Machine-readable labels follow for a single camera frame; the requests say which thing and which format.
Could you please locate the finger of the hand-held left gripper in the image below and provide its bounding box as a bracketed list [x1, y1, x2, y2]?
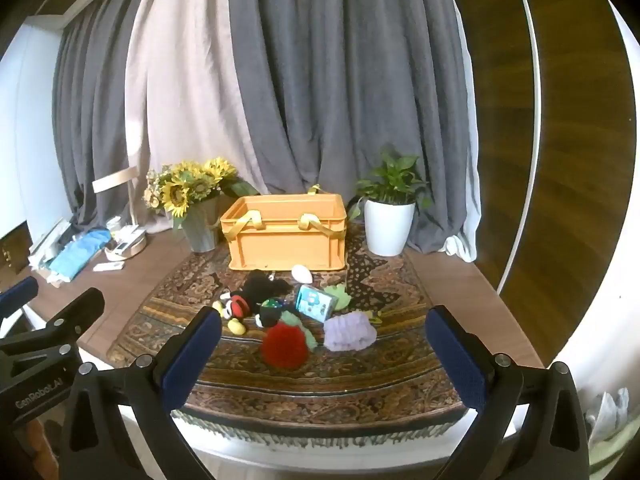
[0, 287, 106, 361]
[0, 276, 40, 321]

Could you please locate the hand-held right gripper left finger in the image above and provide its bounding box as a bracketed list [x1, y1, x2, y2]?
[59, 305, 223, 480]

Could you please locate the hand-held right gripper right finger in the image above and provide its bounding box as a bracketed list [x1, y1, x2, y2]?
[425, 305, 591, 480]

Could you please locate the black plush toy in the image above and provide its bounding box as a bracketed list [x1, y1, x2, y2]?
[242, 269, 291, 306]

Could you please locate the blue tissue pack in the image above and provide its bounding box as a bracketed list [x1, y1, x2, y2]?
[295, 284, 337, 322]

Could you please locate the orange plastic crate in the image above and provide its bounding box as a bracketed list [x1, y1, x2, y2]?
[220, 185, 348, 272]

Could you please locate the green leaf-shaped soft item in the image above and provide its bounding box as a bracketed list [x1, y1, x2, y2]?
[325, 284, 353, 310]

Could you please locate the blue cloth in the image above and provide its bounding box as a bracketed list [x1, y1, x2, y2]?
[50, 230, 112, 281]

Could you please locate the mouse plush toy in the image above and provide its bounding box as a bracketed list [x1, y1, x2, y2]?
[212, 290, 253, 336]

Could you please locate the red fluffy pompom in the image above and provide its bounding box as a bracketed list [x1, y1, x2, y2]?
[260, 322, 308, 367]

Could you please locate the purple knitted scrunchie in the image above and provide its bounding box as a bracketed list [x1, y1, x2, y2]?
[322, 311, 378, 352]

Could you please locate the white sheer curtain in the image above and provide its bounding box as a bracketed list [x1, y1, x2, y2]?
[445, 5, 483, 263]

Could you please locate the grey ribbed vase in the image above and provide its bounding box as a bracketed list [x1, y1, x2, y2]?
[181, 197, 222, 253]

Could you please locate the white device on table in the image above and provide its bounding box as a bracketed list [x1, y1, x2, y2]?
[92, 166, 148, 262]

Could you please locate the patterned rug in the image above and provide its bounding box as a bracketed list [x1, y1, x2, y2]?
[107, 220, 471, 428]

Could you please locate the white plant pot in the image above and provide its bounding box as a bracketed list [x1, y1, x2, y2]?
[364, 199, 417, 257]

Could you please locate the white crumpled cloth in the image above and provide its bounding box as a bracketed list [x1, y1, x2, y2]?
[584, 389, 631, 456]

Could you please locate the sunflower bouquet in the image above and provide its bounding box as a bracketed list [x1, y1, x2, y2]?
[144, 157, 261, 233]

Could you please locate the grey curtain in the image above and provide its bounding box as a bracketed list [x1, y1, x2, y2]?
[52, 0, 153, 226]
[227, 0, 476, 256]

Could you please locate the green potted plant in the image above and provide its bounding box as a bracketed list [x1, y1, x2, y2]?
[350, 150, 433, 221]

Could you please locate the beige curtain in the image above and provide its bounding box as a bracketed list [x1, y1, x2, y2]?
[125, 0, 273, 236]

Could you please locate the white trim strip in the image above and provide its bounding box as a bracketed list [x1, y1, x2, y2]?
[497, 0, 543, 295]

